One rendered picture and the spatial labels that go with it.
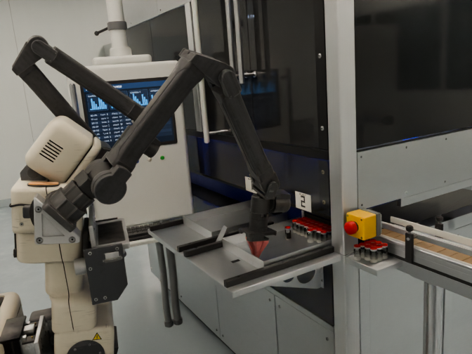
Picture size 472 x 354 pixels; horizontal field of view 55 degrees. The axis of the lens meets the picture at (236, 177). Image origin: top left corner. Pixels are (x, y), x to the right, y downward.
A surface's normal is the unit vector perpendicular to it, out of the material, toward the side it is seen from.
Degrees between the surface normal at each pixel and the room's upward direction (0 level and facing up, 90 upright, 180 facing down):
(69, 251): 90
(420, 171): 90
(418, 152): 90
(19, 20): 90
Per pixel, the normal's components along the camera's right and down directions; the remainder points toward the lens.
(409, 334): 0.51, 0.15
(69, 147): 0.29, 0.19
